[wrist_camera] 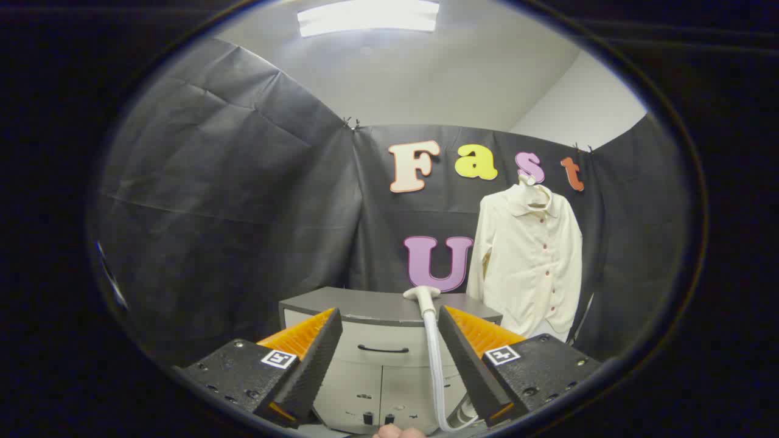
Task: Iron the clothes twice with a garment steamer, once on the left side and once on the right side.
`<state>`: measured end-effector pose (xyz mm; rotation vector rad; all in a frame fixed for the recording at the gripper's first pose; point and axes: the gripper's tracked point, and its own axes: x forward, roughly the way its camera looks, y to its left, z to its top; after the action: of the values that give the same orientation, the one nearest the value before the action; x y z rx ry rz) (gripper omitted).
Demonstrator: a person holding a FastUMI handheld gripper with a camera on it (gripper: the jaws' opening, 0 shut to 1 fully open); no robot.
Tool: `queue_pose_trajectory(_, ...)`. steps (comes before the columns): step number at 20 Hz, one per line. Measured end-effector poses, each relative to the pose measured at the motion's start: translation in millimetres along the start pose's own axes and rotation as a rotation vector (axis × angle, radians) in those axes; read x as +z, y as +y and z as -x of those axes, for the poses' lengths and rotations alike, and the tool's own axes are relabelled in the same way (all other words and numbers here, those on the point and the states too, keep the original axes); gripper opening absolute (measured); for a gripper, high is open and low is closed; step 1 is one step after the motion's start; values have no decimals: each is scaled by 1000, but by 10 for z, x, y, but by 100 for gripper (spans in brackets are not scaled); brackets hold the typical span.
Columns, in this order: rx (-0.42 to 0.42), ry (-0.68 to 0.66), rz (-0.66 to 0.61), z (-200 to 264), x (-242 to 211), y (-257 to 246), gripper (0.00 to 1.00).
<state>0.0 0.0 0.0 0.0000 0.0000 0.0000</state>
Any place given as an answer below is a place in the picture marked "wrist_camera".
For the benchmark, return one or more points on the black backdrop cloth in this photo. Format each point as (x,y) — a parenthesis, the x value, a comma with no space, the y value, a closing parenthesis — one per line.
(213,213)

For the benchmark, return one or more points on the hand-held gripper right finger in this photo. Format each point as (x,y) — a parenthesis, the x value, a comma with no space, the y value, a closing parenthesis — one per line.
(465,365)

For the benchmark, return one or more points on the cream button shirt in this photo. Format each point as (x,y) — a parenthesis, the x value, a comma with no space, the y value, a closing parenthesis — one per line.
(523,261)

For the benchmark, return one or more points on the white fabric torso form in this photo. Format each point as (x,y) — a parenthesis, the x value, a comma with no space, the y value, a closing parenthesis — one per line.
(551,331)

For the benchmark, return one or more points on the grey cabinet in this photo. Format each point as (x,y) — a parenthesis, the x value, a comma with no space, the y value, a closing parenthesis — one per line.
(377,304)

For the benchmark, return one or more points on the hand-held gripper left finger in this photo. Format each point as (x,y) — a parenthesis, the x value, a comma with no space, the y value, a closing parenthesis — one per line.
(316,365)

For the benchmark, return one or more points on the white garment steamer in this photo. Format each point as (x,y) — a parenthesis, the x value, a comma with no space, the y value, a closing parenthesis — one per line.
(426,298)

